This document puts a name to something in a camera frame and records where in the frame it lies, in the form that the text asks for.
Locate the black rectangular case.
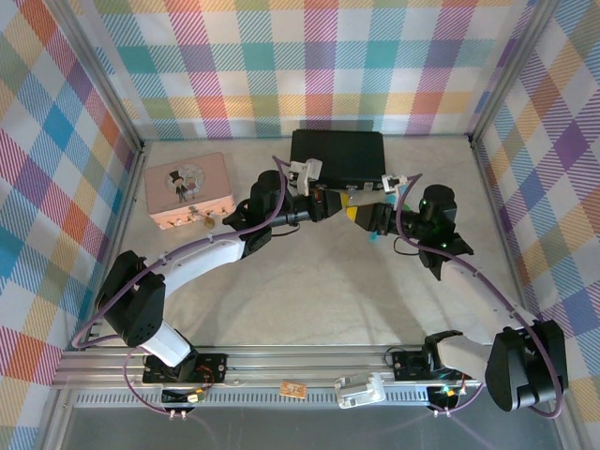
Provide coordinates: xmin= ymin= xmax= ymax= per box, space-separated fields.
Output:
xmin=289 ymin=129 xmax=387 ymax=189

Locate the pink cartoon couple box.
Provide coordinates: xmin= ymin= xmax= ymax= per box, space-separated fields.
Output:
xmin=143 ymin=151 xmax=237 ymax=232

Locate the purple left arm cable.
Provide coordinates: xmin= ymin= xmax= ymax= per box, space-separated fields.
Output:
xmin=69 ymin=156 xmax=293 ymax=416

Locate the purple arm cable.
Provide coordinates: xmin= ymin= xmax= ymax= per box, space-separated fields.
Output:
xmin=69 ymin=156 xmax=293 ymax=416
xmin=395 ymin=172 xmax=571 ymax=419

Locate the aluminium side rail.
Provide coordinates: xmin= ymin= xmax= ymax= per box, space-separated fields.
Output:
xmin=468 ymin=135 xmax=582 ymax=450
xmin=39 ymin=140 xmax=149 ymax=450

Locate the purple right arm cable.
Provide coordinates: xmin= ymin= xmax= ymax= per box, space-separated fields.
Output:
xmin=395 ymin=172 xmax=571 ymax=419

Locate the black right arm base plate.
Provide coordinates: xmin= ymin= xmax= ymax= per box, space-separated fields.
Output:
xmin=391 ymin=349 xmax=470 ymax=383

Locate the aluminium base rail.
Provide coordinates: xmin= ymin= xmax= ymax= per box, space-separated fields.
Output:
xmin=51 ymin=344 xmax=488 ymax=390

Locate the aluminium frame post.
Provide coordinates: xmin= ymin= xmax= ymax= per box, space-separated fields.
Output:
xmin=466 ymin=0 xmax=557 ymax=150
xmin=54 ymin=0 xmax=147 ymax=154

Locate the white plastic bracket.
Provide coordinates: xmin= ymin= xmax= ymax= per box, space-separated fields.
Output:
xmin=333 ymin=372 xmax=386 ymax=411

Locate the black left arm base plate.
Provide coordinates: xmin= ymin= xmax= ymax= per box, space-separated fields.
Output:
xmin=142 ymin=351 xmax=230 ymax=386

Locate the perforated grey cable duct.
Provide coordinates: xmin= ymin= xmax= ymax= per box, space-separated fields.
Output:
xmin=69 ymin=387 xmax=440 ymax=410

